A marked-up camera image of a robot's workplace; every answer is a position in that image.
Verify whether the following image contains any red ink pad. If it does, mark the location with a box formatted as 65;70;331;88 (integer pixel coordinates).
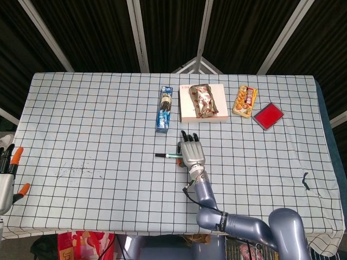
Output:
252;101;285;132

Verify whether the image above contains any white triangular frame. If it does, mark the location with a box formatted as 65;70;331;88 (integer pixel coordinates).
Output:
170;56;223;75

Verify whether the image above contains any black bag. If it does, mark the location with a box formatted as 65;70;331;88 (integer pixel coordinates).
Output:
30;235;59;260

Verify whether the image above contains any blue cookie box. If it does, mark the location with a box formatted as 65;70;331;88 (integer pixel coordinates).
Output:
155;86;174;134

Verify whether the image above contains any yellow snack package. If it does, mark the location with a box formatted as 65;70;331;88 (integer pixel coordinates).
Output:
232;85;258;119

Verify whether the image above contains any red patterned bag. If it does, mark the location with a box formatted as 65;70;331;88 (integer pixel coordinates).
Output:
57;230;116;260

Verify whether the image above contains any gold red snack bag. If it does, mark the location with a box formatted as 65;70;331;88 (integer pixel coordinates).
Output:
188;83;220;119

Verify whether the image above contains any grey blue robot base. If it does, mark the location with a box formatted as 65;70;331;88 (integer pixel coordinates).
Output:
116;233;226;260

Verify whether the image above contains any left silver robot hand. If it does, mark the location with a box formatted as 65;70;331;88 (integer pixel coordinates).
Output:
0;143;31;215

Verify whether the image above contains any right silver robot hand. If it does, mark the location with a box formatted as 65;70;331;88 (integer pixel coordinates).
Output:
176;129;207;168

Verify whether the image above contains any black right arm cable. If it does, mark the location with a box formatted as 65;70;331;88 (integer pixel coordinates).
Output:
182;183;221;212

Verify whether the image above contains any white black checkered tablecloth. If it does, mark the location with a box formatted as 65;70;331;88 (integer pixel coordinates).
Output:
0;71;345;257

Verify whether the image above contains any metal wire basket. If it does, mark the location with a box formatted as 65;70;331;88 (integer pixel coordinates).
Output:
224;235;347;260

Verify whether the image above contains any white pink cardboard box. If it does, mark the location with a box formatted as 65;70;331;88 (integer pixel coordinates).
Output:
178;83;229;124

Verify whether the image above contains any white shoe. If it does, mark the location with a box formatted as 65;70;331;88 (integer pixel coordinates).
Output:
0;133;15;155

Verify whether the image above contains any white frame post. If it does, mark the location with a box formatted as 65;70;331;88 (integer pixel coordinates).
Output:
0;107;20;126
329;110;347;128
125;0;150;73
255;0;317;75
17;0;75;73
196;0;215;59

